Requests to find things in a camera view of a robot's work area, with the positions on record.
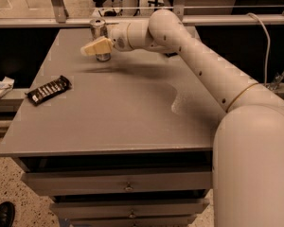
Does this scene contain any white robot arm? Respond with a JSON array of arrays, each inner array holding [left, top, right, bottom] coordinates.
[[80, 9, 284, 227]]

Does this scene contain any black snack bar wrapper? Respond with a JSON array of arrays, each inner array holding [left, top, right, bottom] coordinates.
[[27, 76, 71, 106]]

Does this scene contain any black leather shoe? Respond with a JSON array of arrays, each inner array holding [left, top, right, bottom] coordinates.
[[0, 201, 15, 227]]

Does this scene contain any white cable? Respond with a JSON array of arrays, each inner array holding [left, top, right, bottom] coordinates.
[[246, 12, 272, 86]]

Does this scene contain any silver blue Red Bull can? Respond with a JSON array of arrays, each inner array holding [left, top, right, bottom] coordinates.
[[90, 18, 111, 62]]

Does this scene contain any grey drawer cabinet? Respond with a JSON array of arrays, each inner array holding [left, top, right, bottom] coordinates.
[[0, 29, 224, 227]]

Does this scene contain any white folded cloth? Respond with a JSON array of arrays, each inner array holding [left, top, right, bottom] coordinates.
[[0, 77, 14, 98]]

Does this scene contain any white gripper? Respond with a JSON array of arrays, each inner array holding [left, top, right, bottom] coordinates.
[[80, 23, 132, 56]]

